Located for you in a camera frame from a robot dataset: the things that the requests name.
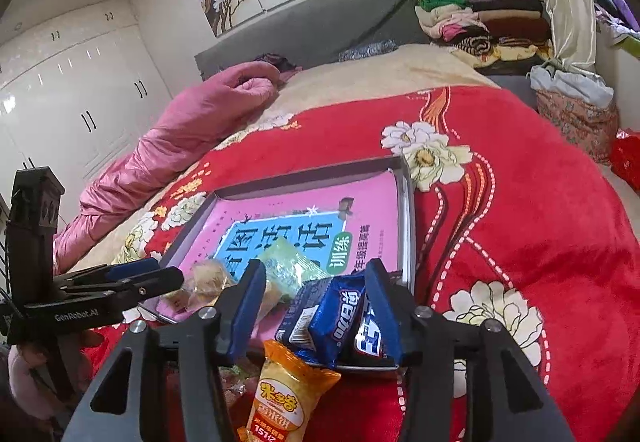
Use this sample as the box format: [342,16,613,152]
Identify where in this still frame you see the red floral blanket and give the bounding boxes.
[82,86,640,442]

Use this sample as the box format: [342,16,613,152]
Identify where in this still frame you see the dark patterned pillow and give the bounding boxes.
[337,40,402,64]

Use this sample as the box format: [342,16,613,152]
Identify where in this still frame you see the dark chocolate bar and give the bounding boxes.
[350,294,401,368]

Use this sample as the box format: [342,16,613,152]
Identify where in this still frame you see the clear packet with brown cake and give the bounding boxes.
[181,261,237,311]

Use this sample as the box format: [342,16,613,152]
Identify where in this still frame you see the golden clear candy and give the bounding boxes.
[259,281,282,319]

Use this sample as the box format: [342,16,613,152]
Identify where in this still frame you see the red plastic bag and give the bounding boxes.
[610,129,640,181]

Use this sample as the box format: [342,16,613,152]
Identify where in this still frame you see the crinkled clear snack packet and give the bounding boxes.
[216,358,262,407]

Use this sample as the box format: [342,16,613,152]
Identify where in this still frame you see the pink book with blue label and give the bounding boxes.
[177,171,407,323]

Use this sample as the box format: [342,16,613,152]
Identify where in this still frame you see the blue snack packet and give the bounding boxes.
[306,274,370,370]
[275,278,334,354]

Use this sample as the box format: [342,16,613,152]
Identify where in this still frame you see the orange rice cracker packet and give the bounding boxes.
[237,339,342,442]

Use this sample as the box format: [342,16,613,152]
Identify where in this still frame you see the white wardrobe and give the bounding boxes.
[0,0,174,203]

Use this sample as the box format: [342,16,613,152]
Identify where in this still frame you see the grey headboard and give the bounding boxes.
[194,0,432,81]

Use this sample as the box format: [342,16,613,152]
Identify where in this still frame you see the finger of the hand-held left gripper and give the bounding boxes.
[52,258,161,287]
[62,267,184,310]

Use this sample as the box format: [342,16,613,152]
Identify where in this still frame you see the green snack packet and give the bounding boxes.
[259,237,332,299]

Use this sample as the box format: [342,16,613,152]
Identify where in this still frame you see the person's left forearm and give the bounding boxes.
[7,346,56,420]

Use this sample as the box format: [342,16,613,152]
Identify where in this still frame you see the dark cloth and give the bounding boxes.
[252,52,304,73]

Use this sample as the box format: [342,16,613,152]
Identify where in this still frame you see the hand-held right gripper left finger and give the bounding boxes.
[75,259,268,442]

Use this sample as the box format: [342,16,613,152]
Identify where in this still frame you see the pile of folded clothes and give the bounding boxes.
[415,0,557,76]

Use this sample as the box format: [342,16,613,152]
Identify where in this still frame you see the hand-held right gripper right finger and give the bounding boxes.
[364,259,576,442]

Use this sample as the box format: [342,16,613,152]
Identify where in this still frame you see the floral fabric bag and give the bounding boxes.
[535,89,622,166]

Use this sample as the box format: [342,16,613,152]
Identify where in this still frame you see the white and blue clothes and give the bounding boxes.
[528,64,616,111]

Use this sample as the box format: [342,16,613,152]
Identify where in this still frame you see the pink quilt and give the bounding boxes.
[52,62,282,273]

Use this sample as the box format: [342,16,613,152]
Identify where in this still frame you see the shallow grey box tray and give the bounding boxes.
[142,156,417,374]

